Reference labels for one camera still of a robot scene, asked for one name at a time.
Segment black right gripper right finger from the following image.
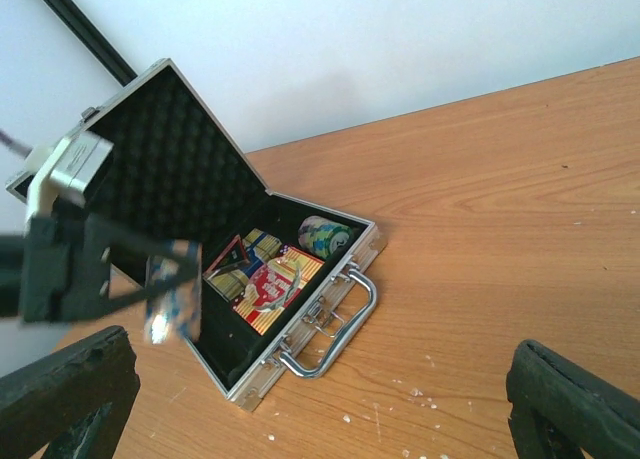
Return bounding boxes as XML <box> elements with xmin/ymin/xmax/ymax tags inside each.
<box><xmin>506</xmin><ymin>340</ymin><xmax>639</xmax><ymax>458</ymax></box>

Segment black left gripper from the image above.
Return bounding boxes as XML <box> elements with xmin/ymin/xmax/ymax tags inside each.
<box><xmin>19</xmin><ymin>215</ymin><xmax>198</xmax><ymax>323</ymax></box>

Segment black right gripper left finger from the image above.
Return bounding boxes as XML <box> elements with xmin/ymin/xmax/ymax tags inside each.
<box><xmin>1</xmin><ymin>326</ymin><xmax>140</xmax><ymax>458</ymax></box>

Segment blue white chip stack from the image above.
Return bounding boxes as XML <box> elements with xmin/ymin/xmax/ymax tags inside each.
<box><xmin>143</xmin><ymin>240</ymin><xmax>202</xmax><ymax>345</ymax></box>

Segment blue Texas Hold'em card deck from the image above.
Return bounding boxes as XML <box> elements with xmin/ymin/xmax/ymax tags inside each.
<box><xmin>203</xmin><ymin>228</ymin><xmax>282</xmax><ymax>302</ymax></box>

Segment red green triangular button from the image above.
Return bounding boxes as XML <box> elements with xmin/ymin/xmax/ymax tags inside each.
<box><xmin>203</xmin><ymin>234</ymin><xmax>249</xmax><ymax>280</ymax></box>

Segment aluminium poker case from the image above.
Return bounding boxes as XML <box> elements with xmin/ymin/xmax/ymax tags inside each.
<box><xmin>1</xmin><ymin>59</ymin><xmax>384</xmax><ymax>411</ymax></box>

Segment red card deck box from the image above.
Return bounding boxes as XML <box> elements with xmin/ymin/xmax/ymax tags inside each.
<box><xmin>232</xmin><ymin>245</ymin><xmax>324</xmax><ymax>335</ymax></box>

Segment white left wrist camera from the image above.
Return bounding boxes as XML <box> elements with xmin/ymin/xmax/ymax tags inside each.
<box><xmin>25</xmin><ymin>131</ymin><xmax>114</xmax><ymax>221</ymax></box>

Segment black enclosure frame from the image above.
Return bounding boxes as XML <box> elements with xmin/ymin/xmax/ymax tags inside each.
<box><xmin>42</xmin><ymin>0</ymin><xmax>137</xmax><ymax>86</ymax></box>

